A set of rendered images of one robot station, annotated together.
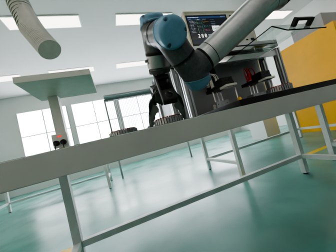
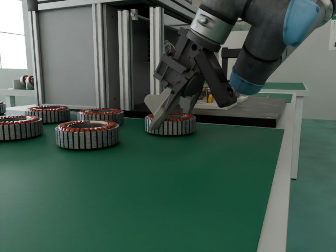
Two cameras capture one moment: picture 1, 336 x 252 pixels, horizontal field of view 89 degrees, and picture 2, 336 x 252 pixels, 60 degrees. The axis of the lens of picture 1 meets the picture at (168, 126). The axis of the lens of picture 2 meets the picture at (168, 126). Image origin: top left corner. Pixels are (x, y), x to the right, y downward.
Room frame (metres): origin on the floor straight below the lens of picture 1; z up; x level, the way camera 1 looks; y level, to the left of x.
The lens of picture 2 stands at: (0.23, 0.47, 0.88)
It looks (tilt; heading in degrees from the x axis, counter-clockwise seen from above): 10 degrees down; 311
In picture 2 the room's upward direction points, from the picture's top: straight up
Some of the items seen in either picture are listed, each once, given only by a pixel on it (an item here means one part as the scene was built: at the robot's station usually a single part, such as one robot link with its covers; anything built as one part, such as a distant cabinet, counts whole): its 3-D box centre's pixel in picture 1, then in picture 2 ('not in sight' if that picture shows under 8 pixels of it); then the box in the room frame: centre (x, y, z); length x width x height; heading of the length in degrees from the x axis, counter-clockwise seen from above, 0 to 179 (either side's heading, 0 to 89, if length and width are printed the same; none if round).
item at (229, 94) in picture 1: (221, 87); (156, 62); (1.04, -0.38, 0.92); 0.66 x 0.01 x 0.30; 108
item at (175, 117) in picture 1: (168, 122); (170, 123); (0.64, 0.00, 0.77); 0.11 x 0.11 x 0.04
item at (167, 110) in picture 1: (166, 105); (68, 63); (1.08, -0.02, 0.91); 0.28 x 0.03 x 0.32; 18
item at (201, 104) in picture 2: not in sight; (209, 104); (0.76, -0.34, 0.78); 0.15 x 0.15 x 0.01; 18
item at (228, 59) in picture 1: (233, 58); (194, 31); (0.89, -0.42, 1.03); 0.62 x 0.01 x 0.03; 108
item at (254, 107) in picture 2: (260, 103); (214, 105); (0.81, -0.45, 0.76); 0.64 x 0.47 x 0.02; 108
